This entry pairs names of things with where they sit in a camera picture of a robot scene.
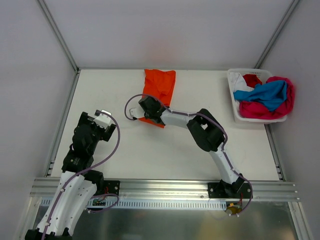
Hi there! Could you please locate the white plastic laundry basket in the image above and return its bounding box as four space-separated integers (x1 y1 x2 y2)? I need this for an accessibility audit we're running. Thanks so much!
226 68 287 125

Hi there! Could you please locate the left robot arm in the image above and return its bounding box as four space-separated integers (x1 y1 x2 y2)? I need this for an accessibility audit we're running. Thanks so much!
24 110 120 240

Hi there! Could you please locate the white t shirt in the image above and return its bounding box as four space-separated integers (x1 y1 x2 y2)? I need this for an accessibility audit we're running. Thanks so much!
228 72 254 93

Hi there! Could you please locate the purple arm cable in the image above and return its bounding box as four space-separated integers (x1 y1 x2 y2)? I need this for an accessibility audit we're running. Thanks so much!
124 93 254 213
41 109 123 240

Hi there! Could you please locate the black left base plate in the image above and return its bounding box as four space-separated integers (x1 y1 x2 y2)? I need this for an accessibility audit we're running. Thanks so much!
101 180 121 196

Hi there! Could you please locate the red t shirt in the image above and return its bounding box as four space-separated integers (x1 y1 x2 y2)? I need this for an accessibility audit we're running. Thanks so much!
243 74 263 88

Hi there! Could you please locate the aluminium frame post right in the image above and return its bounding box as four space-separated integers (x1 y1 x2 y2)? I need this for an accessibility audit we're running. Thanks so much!
254 0 302 69

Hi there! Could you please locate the magenta pink t shirt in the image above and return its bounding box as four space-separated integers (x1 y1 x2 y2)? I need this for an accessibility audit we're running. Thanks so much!
238 76 296 120

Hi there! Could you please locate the orange t shirt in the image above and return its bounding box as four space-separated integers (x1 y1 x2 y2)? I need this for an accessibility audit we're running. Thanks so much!
137 69 177 129

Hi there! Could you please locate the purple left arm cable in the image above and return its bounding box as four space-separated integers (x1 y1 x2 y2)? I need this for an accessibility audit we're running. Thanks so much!
41 109 123 240

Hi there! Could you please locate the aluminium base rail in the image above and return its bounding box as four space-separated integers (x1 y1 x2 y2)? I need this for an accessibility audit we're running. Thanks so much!
29 176 301 202

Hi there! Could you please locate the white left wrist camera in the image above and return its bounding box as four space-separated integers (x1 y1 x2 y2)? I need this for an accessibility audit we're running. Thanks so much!
93 109 112 130

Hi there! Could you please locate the aluminium frame post left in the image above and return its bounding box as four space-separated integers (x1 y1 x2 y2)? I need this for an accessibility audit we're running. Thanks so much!
36 0 79 73

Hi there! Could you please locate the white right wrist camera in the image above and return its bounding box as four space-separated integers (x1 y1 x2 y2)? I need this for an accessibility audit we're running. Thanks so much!
129 106 145 120

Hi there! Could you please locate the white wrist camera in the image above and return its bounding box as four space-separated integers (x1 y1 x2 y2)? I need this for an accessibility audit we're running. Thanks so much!
93 109 112 130
129 106 145 120

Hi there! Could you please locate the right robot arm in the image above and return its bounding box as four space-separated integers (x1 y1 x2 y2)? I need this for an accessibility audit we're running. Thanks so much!
138 96 253 199

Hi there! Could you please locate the white slotted cable duct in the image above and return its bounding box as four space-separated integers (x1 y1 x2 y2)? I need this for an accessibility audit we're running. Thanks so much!
39 197 227 211

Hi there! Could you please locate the aluminium frame post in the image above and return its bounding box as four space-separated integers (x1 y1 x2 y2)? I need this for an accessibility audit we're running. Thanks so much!
254 0 302 69
36 0 79 73

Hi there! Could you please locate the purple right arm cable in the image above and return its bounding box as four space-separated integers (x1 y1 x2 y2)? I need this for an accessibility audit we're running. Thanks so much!
124 93 254 213

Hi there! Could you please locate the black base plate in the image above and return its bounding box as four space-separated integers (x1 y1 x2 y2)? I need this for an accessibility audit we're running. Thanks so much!
101 180 121 196
207 181 253 199

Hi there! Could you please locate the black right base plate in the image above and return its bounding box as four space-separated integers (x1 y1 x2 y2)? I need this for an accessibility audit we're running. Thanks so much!
207 181 253 199

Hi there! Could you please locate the blue t shirt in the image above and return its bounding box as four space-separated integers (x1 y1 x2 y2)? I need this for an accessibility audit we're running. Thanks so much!
233 80 287 112

